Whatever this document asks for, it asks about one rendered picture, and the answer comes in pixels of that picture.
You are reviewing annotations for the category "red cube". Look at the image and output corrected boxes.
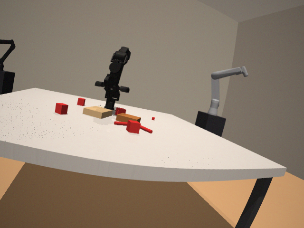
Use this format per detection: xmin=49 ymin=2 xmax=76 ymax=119
xmin=55 ymin=103 xmax=68 ymax=114
xmin=126 ymin=120 xmax=141 ymax=134
xmin=77 ymin=98 xmax=86 ymax=106
xmin=115 ymin=107 xmax=126 ymax=115

